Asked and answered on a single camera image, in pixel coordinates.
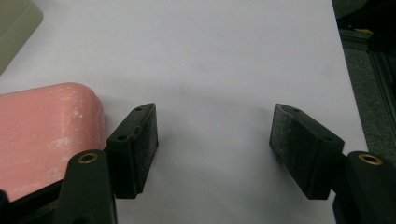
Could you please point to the beige plastic box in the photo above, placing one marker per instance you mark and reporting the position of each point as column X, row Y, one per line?
column 14, row 29

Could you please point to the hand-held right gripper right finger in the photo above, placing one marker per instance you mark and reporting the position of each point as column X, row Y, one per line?
column 303, row 149

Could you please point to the pink sponge block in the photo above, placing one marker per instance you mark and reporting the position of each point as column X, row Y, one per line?
column 43, row 133

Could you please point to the black metal frame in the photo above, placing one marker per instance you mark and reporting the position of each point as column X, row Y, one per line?
column 370, row 43

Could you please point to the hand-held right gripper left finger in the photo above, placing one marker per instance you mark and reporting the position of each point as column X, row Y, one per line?
column 132, row 149

